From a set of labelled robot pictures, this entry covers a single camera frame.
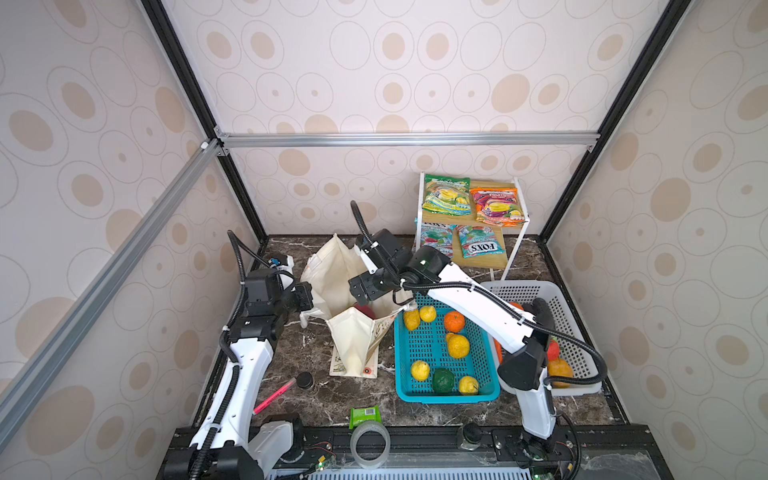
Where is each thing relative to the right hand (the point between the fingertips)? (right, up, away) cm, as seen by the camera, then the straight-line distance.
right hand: (367, 281), depth 75 cm
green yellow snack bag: (+21, +23, +5) cm, 31 cm away
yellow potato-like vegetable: (+51, -24, +5) cm, 57 cm away
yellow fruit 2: (+26, -28, +3) cm, 38 cm away
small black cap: (-16, -25, -1) cm, 29 cm away
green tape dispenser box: (-2, -35, +2) cm, 35 cm away
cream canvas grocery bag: (-2, -12, -3) cm, 13 cm away
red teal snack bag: (+21, +13, +20) cm, 32 cm away
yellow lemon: (+13, -13, +17) cm, 25 cm away
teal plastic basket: (+22, -23, +14) cm, 35 cm away
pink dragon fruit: (-2, -10, +19) cm, 22 cm away
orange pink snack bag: (+34, +19, +3) cm, 40 cm away
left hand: (-14, 0, +3) cm, 14 cm away
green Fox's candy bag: (+34, +11, +19) cm, 41 cm away
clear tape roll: (+2, -37, -1) cm, 37 cm away
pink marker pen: (-25, -31, +6) cm, 40 cm away
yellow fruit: (+14, -25, +6) cm, 29 cm away
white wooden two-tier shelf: (+28, +14, +2) cm, 31 cm away
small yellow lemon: (+17, -11, +17) cm, 27 cm away
